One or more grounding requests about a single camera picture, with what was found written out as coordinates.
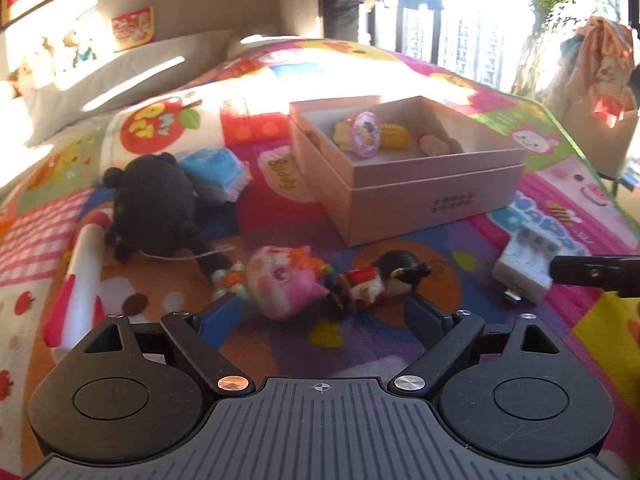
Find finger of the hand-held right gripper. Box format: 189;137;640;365
550;254;640;298

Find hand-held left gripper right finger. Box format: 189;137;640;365
389;294;563;397

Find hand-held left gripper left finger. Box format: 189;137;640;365
82;292;256;397

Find white battery charger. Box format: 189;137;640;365
491;222;561;306

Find pink cat toy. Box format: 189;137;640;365
212;245;332;322

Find black-haired doll figure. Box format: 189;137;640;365
327;250;432;317

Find pink cardboard box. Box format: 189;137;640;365
289;95;526;247

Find red white foam rocket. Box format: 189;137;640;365
42;209;116;350

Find blue face mask packet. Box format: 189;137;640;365
177;147;253;203

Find small white bottle red cap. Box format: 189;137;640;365
417;132;451;157

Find yellow corn toy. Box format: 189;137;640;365
380;119;411;150

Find pink round tin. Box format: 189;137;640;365
350;111;385;158

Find pale yellow toy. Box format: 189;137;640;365
334;119;357;151

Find colourful printed play mat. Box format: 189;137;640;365
0;37;640;480

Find black plush bear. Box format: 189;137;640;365
102;154;233;281

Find pale patterned clothing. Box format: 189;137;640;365
560;15;640;127

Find white pillow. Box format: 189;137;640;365
0;29;281;196

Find bamboo plant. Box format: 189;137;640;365
515;0;636;97

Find red printed card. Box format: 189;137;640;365
111;6;155;52

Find white bunny plush blue overalls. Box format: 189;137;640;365
71;25;99;63

